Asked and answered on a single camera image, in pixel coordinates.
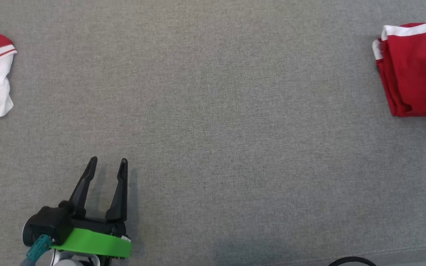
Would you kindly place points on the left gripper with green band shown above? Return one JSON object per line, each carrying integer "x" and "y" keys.
{"x": 94, "y": 242}

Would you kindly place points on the red shorts with white trim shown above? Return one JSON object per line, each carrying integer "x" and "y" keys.
{"x": 420, "y": 74}

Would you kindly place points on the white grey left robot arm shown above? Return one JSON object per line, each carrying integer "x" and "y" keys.
{"x": 67, "y": 263}

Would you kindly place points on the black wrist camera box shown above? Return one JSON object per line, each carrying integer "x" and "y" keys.
{"x": 48, "y": 223}

